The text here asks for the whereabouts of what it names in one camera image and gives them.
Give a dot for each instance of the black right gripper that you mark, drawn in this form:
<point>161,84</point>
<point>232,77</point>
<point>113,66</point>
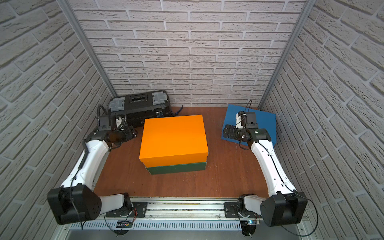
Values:
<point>227,131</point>

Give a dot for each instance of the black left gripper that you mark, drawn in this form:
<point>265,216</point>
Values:
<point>128,132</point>

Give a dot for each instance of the orange shoebox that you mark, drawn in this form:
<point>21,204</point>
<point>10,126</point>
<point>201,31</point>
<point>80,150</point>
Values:
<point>174,141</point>

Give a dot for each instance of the blue shoebox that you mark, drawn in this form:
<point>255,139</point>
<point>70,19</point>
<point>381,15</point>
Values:
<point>265,120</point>

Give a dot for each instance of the green shoebox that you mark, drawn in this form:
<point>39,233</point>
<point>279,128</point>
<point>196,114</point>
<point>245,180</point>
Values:
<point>177,168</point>

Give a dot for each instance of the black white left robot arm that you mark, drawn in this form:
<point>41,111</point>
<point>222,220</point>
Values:
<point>75,201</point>

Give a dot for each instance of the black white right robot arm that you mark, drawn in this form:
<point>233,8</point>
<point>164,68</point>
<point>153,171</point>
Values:
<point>284,205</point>

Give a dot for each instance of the black grey toolbox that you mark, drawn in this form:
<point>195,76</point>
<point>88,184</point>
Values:
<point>139,107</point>

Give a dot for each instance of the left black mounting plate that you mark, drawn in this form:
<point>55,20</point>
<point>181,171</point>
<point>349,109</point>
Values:
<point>137,209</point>

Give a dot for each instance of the black mounting plate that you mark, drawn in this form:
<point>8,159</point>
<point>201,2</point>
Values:
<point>137,209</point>
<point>232,211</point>

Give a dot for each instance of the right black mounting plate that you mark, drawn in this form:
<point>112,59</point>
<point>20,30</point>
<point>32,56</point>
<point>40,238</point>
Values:
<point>232,211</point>

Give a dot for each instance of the right green circuit board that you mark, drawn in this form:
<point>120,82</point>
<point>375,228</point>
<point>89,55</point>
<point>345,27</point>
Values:
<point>250,222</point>

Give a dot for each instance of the green circuit board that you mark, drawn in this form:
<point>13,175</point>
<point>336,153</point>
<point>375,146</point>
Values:
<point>250,222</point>
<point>124,224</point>

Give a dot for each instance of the left green circuit board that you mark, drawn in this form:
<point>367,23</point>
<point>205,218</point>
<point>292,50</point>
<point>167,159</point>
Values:
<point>124,224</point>

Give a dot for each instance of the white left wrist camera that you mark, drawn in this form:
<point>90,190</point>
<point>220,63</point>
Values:
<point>118,121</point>

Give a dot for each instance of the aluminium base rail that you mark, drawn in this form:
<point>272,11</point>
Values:
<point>171,214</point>

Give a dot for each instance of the left aluminium corner post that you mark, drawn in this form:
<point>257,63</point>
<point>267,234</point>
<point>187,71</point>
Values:
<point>78,29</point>

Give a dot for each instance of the aluminium corner post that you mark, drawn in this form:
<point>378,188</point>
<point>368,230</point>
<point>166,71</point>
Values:
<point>307,8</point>
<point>78,29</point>

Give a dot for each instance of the right aluminium corner post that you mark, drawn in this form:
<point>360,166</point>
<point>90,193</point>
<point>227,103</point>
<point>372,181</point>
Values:
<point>307,8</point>

